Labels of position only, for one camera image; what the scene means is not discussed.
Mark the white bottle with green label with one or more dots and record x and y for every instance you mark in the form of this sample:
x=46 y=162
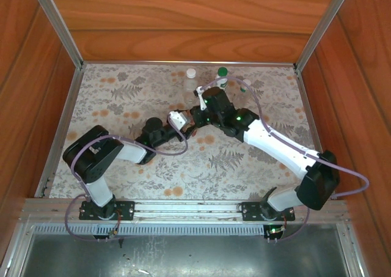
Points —
x=221 y=82

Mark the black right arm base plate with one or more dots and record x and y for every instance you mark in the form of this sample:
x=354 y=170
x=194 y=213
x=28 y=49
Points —
x=250 y=211

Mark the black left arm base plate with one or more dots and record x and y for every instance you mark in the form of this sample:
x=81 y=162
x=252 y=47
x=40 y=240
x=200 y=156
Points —
x=125 y=211

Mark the wide white bottle cap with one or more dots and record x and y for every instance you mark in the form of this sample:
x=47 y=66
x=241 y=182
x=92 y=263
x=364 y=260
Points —
x=191 y=72

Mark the aluminium mounting rail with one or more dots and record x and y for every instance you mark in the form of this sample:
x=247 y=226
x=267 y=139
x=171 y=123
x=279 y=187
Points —
x=183 y=208

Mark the small board with green light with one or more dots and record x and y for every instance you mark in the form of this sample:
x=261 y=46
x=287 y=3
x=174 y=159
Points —
x=275 y=230

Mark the aluminium frame side rail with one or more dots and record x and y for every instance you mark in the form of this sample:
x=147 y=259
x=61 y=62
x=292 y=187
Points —
x=305 y=105
x=61 y=130

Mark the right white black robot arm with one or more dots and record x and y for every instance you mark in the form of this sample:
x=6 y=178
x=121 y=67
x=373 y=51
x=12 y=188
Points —
x=281 y=148

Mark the clear ribbed plastic bottle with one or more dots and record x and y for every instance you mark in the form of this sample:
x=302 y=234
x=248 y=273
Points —
x=189 y=87

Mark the aluminium frame post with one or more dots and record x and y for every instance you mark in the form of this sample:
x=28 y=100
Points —
x=58 y=26
x=323 y=26

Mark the green bottle cap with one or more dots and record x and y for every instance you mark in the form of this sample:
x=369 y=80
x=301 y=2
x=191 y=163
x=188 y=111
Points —
x=222 y=71

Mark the floral patterned tablecloth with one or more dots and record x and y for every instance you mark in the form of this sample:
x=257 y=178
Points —
x=214 y=182

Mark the aluminium frame back rail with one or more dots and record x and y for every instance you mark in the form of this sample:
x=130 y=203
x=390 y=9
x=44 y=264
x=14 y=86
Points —
x=189 y=63

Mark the grey sheet metal panel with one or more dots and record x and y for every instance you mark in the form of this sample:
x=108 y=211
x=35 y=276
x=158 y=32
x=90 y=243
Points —
x=195 y=255

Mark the small clear bottle green label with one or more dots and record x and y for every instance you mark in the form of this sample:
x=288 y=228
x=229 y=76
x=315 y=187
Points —
x=244 y=90

